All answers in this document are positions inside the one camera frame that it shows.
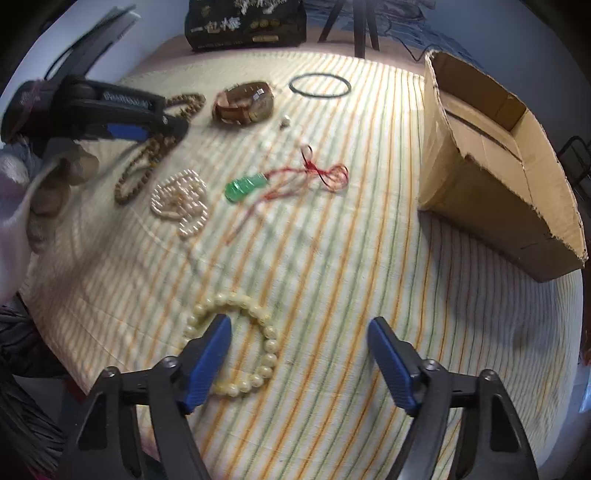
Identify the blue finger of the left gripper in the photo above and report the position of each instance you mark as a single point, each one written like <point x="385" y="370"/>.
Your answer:
<point x="149" y="127"/>

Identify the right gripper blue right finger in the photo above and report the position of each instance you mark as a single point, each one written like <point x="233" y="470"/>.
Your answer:
<point x="399" y="364"/>

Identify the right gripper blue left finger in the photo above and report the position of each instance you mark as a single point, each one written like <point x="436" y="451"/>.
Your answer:
<point x="200" y="361"/>

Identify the brown leather wrist watch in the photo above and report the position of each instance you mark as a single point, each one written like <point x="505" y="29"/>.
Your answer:
<point x="244" y="104"/>

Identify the green jade red cord pendant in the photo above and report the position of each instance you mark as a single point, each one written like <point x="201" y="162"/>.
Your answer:
<point x="284" y="182"/>

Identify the left gloved hand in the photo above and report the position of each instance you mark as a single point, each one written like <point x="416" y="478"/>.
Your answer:
<point x="70" y="165"/>

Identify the black printed snack bag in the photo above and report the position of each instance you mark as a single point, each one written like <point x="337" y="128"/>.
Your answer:
<point x="230" y="24"/>

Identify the small white pearl earring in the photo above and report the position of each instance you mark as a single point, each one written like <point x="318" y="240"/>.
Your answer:
<point x="285" y="122"/>

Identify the striped yellow cloth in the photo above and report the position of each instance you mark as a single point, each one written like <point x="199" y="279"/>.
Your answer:
<point x="116" y="285"/>

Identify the brown cardboard box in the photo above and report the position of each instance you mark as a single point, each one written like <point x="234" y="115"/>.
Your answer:
<point x="489" y="168"/>

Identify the black tripod stand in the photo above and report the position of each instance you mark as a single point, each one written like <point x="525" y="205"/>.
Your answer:
<point x="364" y="23"/>

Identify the black clothes rack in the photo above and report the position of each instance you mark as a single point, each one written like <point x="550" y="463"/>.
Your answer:
<point x="574" y="156"/>

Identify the blue patterned blanket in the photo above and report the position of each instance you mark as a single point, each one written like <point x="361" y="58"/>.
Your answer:
<point x="395" y="20"/>

